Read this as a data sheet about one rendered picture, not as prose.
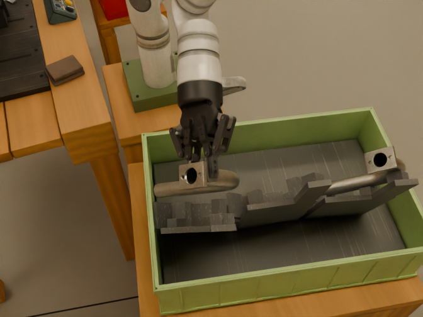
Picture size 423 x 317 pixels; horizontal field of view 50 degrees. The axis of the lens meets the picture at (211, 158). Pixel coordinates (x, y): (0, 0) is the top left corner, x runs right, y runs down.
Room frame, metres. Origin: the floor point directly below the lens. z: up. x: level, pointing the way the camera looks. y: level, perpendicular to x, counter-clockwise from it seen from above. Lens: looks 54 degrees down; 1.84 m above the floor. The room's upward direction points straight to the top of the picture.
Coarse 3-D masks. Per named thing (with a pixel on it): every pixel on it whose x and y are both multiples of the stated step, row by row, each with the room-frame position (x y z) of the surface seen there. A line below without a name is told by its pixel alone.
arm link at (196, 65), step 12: (180, 60) 0.56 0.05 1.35; (192, 60) 0.55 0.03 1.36; (204, 60) 0.55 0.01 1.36; (216, 60) 0.56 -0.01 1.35; (180, 72) 0.54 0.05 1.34; (192, 72) 0.53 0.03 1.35; (204, 72) 0.53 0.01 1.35; (216, 72) 0.54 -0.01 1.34; (228, 84) 0.55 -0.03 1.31; (240, 84) 0.55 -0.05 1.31
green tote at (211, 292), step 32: (256, 128) 0.76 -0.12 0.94; (288, 128) 0.77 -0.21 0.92; (320, 128) 0.79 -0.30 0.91; (352, 128) 0.80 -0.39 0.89; (160, 160) 0.72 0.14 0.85; (416, 224) 0.49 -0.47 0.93; (160, 256) 0.46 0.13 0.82; (384, 256) 0.39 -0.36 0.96; (416, 256) 0.40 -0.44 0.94; (160, 288) 0.32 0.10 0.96; (192, 288) 0.33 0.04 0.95; (224, 288) 0.34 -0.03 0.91; (256, 288) 0.35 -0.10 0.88; (288, 288) 0.36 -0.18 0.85; (320, 288) 0.38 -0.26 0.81
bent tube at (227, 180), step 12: (180, 168) 0.41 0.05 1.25; (192, 168) 0.41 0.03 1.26; (204, 168) 0.39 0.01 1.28; (180, 180) 0.40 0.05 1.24; (192, 180) 0.40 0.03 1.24; (204, 180) 0.38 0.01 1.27; (228, 180) 0.41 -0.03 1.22; (156, 192) 0.50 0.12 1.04; (168, 192) 0.49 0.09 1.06; (180, 192) 0.48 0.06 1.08; (192, 192) 0.47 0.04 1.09; (204, 192) 0.46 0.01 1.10
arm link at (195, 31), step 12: (180, 12) 0.66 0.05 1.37; (180, 24) 0.63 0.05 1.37; (192, 24) 0.60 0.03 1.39; (204, 24) 0.60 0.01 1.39; (180, 36) 0.60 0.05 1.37; (192, 36) 0.58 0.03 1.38; (204, 36) 0.59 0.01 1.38; (216, 36) 0.60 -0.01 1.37; (180, 48) 0.58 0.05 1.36; (192, 48) 0.57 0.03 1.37; (204, 48) 0.57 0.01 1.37; (216, 48) 0.58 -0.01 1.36
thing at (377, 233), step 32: (224, 160) 0.72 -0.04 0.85; (256, 160) 0.72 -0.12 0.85; (288, 160) 0.72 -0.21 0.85; (320, 160) 0.72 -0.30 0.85; (352, 160) 0.72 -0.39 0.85; (224, 192) 0.62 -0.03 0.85; (288, 224) 0.53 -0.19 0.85; (320, 224) 0.53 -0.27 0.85; (352, 224) 0.53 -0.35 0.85; (384, 224) 0.53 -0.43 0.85; (192, 256) 0.44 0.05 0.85; (224, 256) 0.44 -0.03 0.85; (256, 256) 0.44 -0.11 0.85; (288, 256) 0.44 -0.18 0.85; (320, 256) 0.44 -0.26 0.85; (352, 256) 0.44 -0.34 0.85
